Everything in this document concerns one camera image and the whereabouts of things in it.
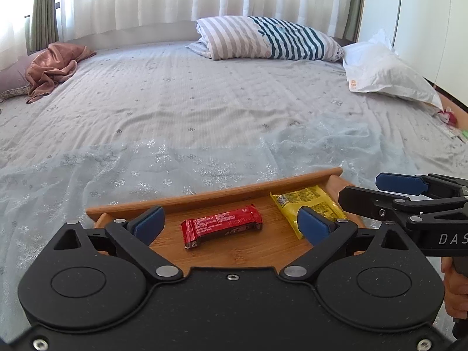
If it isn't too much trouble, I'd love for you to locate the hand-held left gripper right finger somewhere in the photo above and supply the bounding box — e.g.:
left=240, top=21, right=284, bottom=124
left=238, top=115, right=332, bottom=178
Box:
left=280, top=207, right=412, bottom=282

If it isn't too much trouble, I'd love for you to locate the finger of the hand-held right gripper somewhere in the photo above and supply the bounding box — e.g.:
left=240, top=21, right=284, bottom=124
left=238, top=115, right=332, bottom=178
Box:
left=338, top=186, right=468, bottom=223
left=376, top=173, right=468, bottom=200

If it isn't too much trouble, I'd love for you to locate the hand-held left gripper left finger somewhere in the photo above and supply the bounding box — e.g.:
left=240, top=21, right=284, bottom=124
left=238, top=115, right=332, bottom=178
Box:
left=55, top=206, right=183, bottom=282

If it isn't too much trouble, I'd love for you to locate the yellow snack packet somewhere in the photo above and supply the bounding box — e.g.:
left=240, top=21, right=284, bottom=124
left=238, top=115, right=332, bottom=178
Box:
left=270, top=185, right=346, bottom=240

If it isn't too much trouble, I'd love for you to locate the red chocolate bar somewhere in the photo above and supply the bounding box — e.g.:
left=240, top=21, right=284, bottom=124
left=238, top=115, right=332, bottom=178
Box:
left=182, top=206, right=263, bottom=250

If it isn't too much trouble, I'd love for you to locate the wooden tray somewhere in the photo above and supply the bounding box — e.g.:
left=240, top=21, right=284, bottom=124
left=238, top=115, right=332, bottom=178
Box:
left=86, top=167, right=366, bottom=275

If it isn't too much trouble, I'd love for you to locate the person's right hand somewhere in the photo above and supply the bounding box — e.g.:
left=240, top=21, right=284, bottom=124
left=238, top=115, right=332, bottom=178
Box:
left=441, top=257, right=468, bottom=319

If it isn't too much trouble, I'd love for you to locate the small red white packet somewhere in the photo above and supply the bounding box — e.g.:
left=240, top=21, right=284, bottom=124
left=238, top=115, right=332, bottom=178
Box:
left=437, top=108, right=457, bottom=125

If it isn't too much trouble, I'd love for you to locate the sheer snowflake cloth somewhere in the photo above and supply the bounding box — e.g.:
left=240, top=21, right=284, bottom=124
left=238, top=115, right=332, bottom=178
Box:
left=0, top=132, right=468, bottom=337

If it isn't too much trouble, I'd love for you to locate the white plastic bag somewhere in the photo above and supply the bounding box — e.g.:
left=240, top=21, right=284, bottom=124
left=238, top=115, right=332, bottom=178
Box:
left=342, top=28, right=445, bottom=112

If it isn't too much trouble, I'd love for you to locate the bed with grey sheet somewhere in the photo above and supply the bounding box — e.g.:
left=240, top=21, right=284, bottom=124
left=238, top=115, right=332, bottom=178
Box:
left=0, top=38, right=468, bottom=337

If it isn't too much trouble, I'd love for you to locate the white wardrobe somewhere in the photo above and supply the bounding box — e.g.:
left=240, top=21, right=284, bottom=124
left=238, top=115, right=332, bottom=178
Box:
left=356, top=0, right=468, bottom=112

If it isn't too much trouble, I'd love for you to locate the green curtain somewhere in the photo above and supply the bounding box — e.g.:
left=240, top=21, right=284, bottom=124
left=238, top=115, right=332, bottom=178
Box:
left=29, top=0, right=59, bottom=52
left=344, top=0, right=367, bottom=42

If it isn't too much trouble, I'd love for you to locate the pink crumpled cloth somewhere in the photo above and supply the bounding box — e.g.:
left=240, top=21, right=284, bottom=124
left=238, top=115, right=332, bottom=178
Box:
left=25, top=43, right=96, bottom=104

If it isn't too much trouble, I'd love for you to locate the striped folded quilt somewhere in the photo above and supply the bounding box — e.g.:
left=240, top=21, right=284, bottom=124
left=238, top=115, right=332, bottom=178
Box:
left=186, top=16, right=344, bottom=61

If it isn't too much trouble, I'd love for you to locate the purple pillow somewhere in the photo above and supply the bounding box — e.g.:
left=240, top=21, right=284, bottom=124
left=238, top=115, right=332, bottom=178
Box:
left=0, top=53, right=41, bottom=99

